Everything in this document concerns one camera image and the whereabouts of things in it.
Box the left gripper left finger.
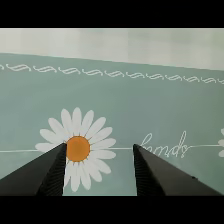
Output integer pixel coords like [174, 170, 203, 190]
[0, 142, 68, 197]

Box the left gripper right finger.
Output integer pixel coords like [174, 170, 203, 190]
[132, 143, 224, 197]

